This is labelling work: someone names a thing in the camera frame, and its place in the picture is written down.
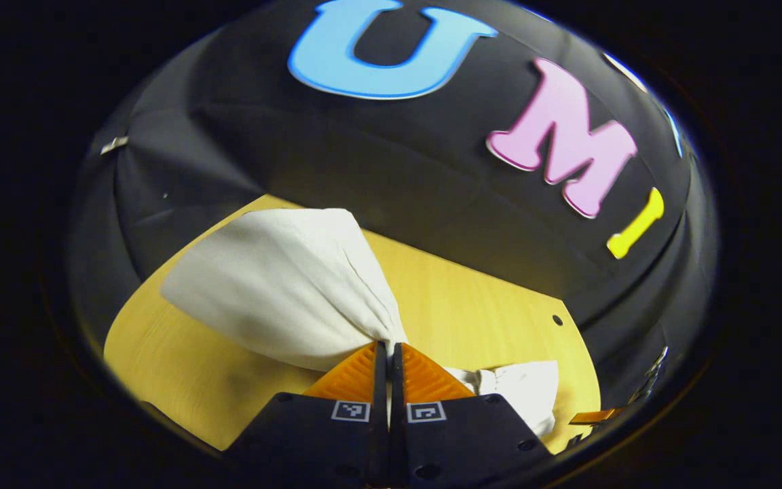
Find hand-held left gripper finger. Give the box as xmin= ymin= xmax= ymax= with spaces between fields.
xmin=227 ymin=341 xmax=390 ymax=488
xmin=391 ymin=342 xmax=556 ymax=488

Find white jeans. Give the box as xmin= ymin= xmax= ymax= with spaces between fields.
xmin=160 ymin=207 xmax=560 ymax=439

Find black backdrop cloth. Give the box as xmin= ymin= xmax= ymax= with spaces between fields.
xmin=67 ymin=0 xmax=718 ymax=435

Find metal frame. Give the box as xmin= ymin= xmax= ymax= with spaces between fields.
xmin=627 ymin=345 xmax=670 ymax=405

